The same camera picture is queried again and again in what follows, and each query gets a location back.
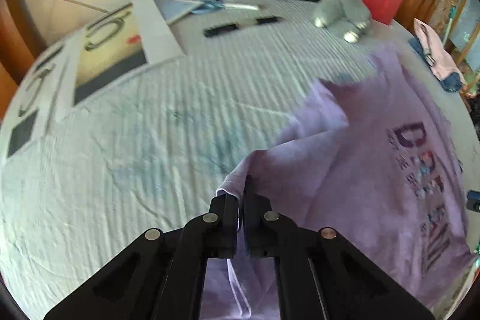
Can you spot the large poster with yellow centre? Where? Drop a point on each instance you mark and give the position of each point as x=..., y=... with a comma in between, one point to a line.
x=116, y=46

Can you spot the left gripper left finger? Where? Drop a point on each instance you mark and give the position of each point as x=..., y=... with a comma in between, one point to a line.
x=160, y=275

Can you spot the striped white bed sheet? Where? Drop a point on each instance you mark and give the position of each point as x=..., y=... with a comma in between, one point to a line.
x=152, y=151

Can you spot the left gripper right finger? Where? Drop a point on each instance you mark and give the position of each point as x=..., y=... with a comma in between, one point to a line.
x=320, y=274

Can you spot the blue handled scissors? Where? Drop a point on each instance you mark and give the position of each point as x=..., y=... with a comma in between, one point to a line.
x=211, y=6

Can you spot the black pen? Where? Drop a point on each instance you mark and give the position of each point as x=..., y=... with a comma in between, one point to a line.
x=232, y=27

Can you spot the grey plush bunny toy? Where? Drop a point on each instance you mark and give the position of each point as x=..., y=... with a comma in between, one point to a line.
x=346, y=19

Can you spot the purple printed t-shirt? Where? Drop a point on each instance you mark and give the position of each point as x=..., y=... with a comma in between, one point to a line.
x=373, y=160

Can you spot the pink and blue clothes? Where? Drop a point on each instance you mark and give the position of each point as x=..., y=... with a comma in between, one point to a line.
x=428, y=45

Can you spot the small white hook poster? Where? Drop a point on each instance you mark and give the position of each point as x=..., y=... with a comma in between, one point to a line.
x=28, y=113

